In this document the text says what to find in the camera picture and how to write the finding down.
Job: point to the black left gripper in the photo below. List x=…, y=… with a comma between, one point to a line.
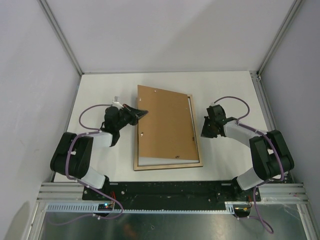
x=134, y=114

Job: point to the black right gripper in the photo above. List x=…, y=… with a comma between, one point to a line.
x=204, y=132

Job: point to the brown frame backing board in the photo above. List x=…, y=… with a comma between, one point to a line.
x=166, y=131

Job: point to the wooden picture frame black front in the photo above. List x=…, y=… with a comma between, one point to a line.
x=196, y=135

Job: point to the building photo print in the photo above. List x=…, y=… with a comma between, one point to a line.
x=143, y=161

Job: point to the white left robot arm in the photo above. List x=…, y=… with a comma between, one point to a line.
x=72, y=157

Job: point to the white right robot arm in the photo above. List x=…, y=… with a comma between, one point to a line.
x=270, y=155

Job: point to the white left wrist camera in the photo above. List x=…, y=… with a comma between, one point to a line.
x=116, y=100

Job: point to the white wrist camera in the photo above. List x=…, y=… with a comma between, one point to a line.
x=213, y=105
x=116, y=100

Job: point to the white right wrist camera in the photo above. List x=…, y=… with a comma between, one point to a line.
x=213, y=105

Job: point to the white slotted cable duct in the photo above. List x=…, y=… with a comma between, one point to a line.
x=94, y=208

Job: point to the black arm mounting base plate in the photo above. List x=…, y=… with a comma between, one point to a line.
x=173, y=195

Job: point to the left aluminium corner post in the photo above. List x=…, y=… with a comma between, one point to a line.
x=60, y=35

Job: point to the aluminium corner post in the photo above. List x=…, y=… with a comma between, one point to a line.
x=282, y=31
x=60, y=35

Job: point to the right aluminium corner post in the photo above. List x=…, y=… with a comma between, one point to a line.
x=282, y=31

